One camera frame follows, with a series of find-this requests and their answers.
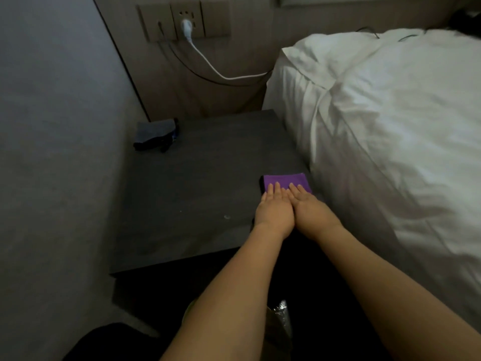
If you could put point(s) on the white power plug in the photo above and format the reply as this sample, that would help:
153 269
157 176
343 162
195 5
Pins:
186 29

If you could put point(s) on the dark grey bedside table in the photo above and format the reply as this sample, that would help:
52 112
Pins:
203 184

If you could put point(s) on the person's left fingers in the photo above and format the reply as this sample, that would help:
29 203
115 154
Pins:
276 191

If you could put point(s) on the person's right fingers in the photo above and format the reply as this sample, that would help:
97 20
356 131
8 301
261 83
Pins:
300 192

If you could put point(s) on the white bed duvet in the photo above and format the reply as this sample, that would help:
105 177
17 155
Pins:
394 139

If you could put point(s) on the silver shiny bag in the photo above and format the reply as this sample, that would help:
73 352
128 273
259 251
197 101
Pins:
281 323

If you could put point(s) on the person's black trousers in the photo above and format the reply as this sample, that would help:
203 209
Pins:
323 315

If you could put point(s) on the person's left forearm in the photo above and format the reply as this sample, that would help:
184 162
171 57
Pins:
229 296

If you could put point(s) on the beige wall socket panel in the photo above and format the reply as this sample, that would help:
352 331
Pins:
158 18

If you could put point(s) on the person's right hand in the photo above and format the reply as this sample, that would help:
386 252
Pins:
312 216

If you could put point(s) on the black object on bed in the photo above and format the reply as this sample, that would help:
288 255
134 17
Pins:
468 19

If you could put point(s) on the grey and black folded cloth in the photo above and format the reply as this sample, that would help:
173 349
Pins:
154 134

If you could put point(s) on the person's left hand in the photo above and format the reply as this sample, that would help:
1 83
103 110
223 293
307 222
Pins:
274 216

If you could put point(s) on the purple cloth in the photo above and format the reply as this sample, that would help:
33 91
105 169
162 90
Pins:
287 180

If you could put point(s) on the person's right forearm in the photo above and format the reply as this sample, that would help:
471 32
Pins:
390 293

